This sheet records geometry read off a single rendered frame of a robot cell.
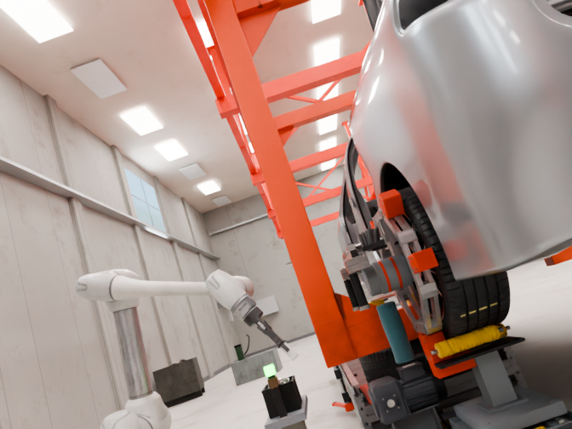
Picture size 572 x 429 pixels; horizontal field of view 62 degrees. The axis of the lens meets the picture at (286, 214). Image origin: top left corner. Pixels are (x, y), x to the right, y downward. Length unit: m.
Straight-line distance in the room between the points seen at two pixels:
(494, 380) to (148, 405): 1.40
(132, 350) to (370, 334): 1.15
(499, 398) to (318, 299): 0.94
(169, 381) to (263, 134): 7.90
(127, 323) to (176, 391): 7.95
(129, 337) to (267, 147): 1.22
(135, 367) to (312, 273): 0.97
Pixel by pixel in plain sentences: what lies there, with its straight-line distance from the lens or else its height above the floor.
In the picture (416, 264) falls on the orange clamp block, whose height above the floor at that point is 0.84.
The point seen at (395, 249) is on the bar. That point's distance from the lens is 2.10.
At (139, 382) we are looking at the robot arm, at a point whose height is 0.76.
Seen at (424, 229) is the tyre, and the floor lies 0.96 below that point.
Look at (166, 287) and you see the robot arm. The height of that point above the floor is 1.08.
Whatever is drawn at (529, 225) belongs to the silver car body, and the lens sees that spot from 1.28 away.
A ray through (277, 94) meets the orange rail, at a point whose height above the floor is 3.23.
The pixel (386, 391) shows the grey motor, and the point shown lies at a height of 0.37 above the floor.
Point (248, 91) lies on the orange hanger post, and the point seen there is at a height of 2.09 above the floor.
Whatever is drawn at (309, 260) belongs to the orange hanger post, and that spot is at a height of 1.06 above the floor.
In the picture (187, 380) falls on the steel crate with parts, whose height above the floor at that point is 0.36.
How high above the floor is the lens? 0.80
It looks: 12 degrees up
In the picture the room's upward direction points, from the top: 19 degrees counter-clockwise
